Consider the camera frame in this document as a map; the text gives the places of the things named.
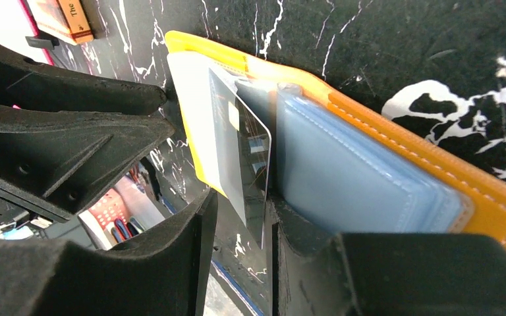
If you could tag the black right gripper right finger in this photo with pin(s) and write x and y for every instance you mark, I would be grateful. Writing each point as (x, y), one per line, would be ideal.
(316, 273)

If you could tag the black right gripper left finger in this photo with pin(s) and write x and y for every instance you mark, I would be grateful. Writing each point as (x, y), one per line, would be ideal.
(162, 271)

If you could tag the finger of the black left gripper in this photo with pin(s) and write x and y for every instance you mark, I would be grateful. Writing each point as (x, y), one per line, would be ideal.
(59, 164)
(40, 87)

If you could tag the orange Huckleberry Finn book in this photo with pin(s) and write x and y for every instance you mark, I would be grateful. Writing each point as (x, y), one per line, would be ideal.
(64, 19)

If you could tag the pink framed whiteboard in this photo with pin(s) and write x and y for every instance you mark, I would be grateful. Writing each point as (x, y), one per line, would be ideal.
(15, 27)

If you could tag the orange leather card holder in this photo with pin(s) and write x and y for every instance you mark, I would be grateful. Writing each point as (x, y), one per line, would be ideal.
(335, 162)

